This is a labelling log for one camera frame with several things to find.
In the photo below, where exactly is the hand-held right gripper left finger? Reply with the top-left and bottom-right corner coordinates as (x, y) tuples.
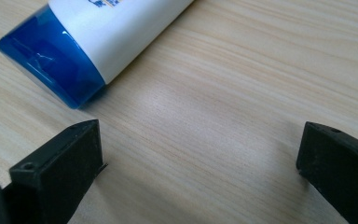
(2, 119), (108, 224)

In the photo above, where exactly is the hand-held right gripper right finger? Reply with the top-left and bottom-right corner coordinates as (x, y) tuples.
(296, 120), (358, 224)

